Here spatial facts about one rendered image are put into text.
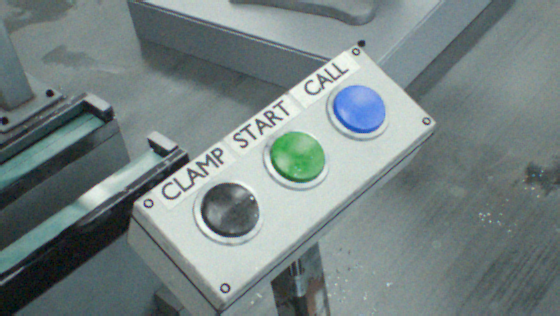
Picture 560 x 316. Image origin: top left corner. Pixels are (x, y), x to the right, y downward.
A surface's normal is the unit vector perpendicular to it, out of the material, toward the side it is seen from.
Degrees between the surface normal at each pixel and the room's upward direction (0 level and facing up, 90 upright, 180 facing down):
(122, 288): 90
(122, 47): 0
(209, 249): 30
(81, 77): 0
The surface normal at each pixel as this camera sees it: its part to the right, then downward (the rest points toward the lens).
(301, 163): 0.23, -0.43
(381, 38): -0.17, -0.74
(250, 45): -0.61, 0.58
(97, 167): 0.70, 0.38
